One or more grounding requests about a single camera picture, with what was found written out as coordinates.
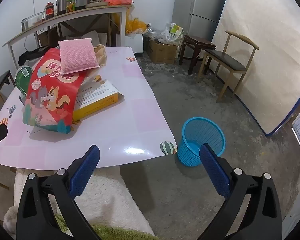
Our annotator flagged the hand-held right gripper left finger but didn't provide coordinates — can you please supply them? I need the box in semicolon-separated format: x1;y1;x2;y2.
16;144;108;240

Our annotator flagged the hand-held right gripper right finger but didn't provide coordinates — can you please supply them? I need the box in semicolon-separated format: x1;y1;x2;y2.
196;143;283;240

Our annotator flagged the blue plastic wastebasket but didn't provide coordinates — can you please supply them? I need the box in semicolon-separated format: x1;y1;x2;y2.
177;117;226;167

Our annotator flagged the green packet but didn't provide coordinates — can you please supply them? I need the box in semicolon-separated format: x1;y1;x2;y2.
14;66;33;98

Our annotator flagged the red cartoon snack bag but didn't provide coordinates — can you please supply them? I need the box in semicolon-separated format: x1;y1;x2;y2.
22;47;85;134

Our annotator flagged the yellow and white box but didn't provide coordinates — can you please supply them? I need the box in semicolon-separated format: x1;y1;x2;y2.
72;80;125;122

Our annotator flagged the pink bubble mailer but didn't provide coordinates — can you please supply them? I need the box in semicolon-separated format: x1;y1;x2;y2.
58;38;100;74

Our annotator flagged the dark seat side chair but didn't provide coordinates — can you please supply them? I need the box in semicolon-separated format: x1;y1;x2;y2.
0;70;17;123

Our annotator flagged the table with pink tablecloth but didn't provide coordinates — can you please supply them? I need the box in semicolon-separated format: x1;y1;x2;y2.
0;46;178;173

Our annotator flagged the black cloth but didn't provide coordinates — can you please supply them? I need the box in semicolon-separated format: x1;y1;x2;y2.
18;46;62;65

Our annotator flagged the wooden chair with dark seat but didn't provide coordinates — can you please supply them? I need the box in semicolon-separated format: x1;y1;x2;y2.
199;30;260;103

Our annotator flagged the glass pot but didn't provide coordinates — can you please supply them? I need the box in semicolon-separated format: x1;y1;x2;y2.
21;12;46;32

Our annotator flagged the cream mattress with blue edge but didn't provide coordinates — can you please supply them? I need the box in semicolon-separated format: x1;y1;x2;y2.
211;0;300;137

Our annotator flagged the cardboard box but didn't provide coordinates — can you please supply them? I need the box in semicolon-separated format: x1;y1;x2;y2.
149;40;178;65

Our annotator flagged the dark wooden stool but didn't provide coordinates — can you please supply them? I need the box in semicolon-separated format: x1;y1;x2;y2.
179;34;217;75

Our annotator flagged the red lidded jar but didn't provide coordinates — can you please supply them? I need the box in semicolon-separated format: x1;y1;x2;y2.
45;2;56;20

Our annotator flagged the pile of plastic packaging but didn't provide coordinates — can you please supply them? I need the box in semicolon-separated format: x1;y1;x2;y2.
150;22;184;46

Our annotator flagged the long wooden shelf table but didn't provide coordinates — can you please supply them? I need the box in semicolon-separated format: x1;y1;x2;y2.
2;4;134;68

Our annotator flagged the yellow plastic bag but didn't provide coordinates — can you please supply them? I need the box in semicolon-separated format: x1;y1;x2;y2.
125;17;150;37

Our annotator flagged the silver refrigerator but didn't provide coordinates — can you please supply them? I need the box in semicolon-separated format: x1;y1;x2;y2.
171;0;228;58

